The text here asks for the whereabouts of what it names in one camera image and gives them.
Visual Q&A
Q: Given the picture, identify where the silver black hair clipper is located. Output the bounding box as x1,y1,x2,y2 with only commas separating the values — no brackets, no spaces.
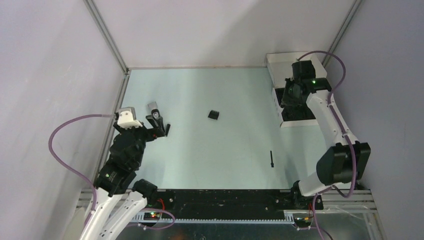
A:
147,101,165,131

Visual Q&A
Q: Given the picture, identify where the small black cylinder attachment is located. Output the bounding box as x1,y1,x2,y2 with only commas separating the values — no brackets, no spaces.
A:
164,123,171,137

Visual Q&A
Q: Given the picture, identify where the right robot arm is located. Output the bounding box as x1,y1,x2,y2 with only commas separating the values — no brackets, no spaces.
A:
281,60,371,198

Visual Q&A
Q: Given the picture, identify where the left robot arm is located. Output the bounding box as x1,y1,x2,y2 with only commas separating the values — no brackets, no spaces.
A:
80,110,171,240

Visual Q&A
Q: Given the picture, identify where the white storage box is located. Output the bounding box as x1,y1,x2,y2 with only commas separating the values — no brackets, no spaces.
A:
265,52,327,128

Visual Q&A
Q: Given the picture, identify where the black clipper comb guard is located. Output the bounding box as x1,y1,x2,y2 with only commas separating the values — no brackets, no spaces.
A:
207,110,220,120

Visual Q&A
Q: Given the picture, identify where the black cleaning brush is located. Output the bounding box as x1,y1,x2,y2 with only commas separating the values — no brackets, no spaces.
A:
269,150,275,168

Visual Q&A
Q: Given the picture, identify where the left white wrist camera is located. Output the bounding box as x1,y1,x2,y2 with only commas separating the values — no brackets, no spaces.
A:
116,107,144,129

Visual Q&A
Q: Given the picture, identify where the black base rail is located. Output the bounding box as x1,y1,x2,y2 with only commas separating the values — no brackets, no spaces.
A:
148,189,324,221

